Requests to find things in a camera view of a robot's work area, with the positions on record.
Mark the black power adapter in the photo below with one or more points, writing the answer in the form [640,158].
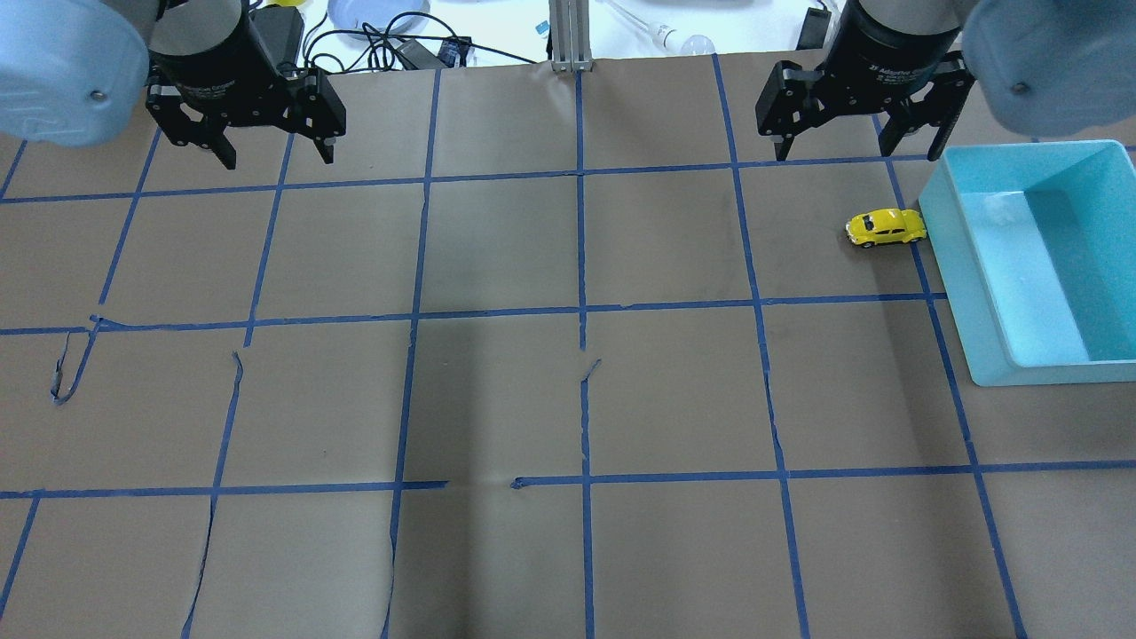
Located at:
[280,29]

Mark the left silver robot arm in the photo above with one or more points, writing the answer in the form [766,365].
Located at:
[73,71]

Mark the blue plastic plate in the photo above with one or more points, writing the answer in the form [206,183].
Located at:
[398,17]

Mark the teal plastic bin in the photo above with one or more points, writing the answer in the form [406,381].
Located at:
[1035,247]

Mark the yellow beetle toy car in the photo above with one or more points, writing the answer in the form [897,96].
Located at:
[886,226]

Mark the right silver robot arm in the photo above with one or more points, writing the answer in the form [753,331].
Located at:
[1046,69]

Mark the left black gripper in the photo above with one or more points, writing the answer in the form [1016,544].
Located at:
[216,60]

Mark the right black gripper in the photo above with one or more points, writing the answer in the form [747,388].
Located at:
[898,51]

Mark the aluminium frame post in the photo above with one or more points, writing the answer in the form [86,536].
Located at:
[569,41]

